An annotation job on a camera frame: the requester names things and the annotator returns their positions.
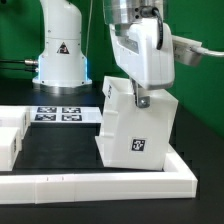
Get grey camera cable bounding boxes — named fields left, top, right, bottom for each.
left=191, top=45, right=224, bottom=58

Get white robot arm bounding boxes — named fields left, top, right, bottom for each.
left=33, top=0, right=175, bottom=94

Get white L-shaped fence wall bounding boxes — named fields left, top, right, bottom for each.
left=0, top=148, right=198, bottom=204

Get white marker tag plate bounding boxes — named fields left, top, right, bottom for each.
left=30, top=106, right=102, bottom=124

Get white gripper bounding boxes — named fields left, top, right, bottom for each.
left=110, top=18, right=175, bottom=108

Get white drawer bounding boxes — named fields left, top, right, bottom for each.
left=0, top=106, right=30, bottom=138
left=0, top=127, right=22, bottom=171

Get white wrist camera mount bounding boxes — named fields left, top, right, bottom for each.
left=172, top=35, right=202, bottom=66

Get white drawer cabinet box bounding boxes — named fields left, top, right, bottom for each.
left=95, top=76, right=178, bottom=170

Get black base cables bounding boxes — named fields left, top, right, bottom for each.
left=0, top=58, right=40, bottom=73

